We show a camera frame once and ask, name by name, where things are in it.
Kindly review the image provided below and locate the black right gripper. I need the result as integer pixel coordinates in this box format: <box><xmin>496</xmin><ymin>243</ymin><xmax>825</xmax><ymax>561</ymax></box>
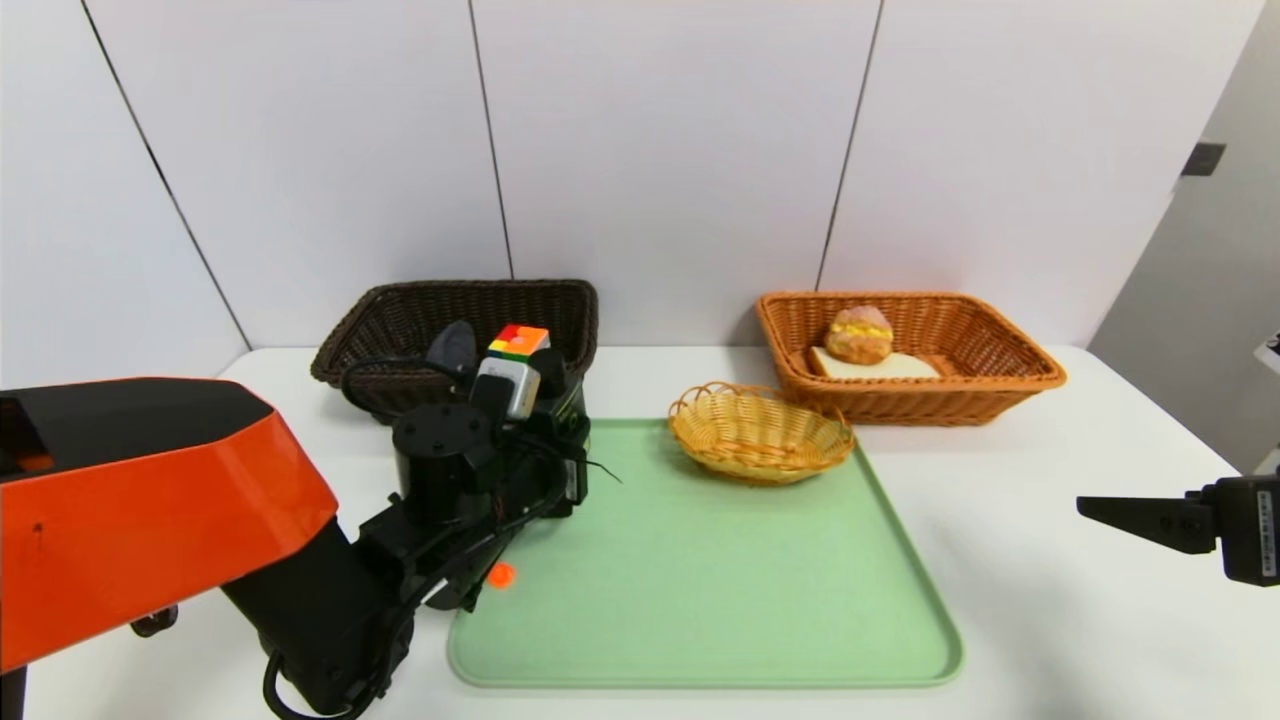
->
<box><xmin>1076</xmin><ymin>475</ymin><xmax>1280</xmax><ymax>587</ymax></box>

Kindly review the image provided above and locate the white toast bread slice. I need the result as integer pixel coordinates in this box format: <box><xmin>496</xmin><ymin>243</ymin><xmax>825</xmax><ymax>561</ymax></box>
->
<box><xmin>810</xmin><ymin>346</ymin><xmax>944</xmax><ymax>382</ymax></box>

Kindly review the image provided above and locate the cream bun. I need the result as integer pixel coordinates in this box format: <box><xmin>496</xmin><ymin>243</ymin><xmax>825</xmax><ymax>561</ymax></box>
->
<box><xmin>825</xmin><ymin>305</ymin><xmax>896</xmax><ymax>367</ymax></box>

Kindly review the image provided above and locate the dark green bottle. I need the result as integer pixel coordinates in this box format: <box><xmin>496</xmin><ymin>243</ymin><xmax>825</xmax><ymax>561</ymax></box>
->
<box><xmin>530</xmin><ymin>347</ymin><xmax>591</xmax><ymax>463</ymax></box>

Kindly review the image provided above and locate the multicoloured puzzle cube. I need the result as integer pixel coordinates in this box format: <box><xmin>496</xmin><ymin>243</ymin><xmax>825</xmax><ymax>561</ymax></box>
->
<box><xmin>487</xmin><ymin>324</ymin><xmax>552</xmax><ymax>363</ymax></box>

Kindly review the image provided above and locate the dark grey towel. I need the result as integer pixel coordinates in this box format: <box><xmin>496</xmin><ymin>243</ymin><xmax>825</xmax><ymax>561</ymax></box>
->
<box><xmin>427</xmin><ymin>320</ymin><xmax>478</xmax><ymax>373</ymax></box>

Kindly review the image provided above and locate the orange wicker basket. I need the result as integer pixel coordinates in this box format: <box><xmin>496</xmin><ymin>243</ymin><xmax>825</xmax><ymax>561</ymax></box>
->
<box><xmin>755</xmin><ymin>291</ymin><xmax>1067</xmax><ymax>428</ymax></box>

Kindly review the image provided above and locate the small yellow wicker basket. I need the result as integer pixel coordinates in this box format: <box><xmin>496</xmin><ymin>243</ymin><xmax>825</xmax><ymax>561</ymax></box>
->
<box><xmin>668</xmin><ymin>381</ymin><xmax>858</xmax><ymax>488</ymax></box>

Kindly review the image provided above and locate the dark brown wicker basket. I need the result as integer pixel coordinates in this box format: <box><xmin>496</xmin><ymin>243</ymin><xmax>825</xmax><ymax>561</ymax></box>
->
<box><xmin>310</xmin><ymin>279</ymin><xmax>601</xmax><ymax>426</ymax></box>

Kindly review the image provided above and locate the light green plastic tray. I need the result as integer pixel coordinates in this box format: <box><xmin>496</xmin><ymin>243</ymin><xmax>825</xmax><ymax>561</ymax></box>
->
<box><xmin>448</xmin><ymin>418</ymin><xmax>965</xmax><ymax>689</ymax></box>

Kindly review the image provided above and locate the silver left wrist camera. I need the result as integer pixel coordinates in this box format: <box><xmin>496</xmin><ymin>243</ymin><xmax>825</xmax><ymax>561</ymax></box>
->
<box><xmin>470</xmin><ymin>357</ymin><xmax>543</xmax><ymax>421</ymax></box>

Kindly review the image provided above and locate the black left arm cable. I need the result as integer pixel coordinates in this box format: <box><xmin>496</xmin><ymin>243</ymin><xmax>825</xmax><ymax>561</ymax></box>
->
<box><xmin>262</xmin><ymin>600</ymin><xmax>421</xmax><ymax>720</ymax></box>

